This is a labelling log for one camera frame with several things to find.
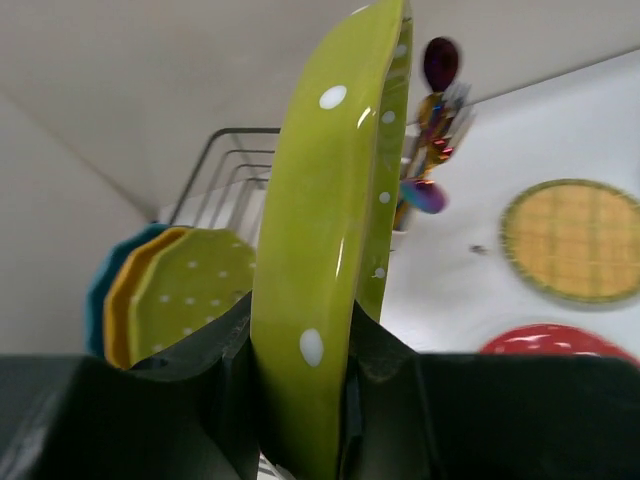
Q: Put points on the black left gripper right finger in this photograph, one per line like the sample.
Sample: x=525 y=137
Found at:
x=410 y=415

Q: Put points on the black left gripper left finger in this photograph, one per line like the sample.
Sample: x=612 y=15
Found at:
x=183 y=413

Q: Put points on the yellow polka dot bowl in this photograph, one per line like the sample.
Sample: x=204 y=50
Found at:
x=132 y=259

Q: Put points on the green polka dot bowl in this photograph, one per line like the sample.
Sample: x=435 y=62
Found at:
x=326 y=230
x=187 y=285

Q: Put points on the blue polka dot bowl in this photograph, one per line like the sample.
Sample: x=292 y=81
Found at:
x=102 y=281

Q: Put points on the red plate with teal flower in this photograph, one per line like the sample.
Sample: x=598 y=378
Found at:
x=554 y=339

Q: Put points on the woven bamboo pattern plate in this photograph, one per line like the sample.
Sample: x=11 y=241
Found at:
x=574 y=239

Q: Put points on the white cutlery holder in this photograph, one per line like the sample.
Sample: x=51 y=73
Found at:
x=404 y=212

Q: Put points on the metal wire dish rack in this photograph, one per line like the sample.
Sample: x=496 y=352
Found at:
x=219 y=164

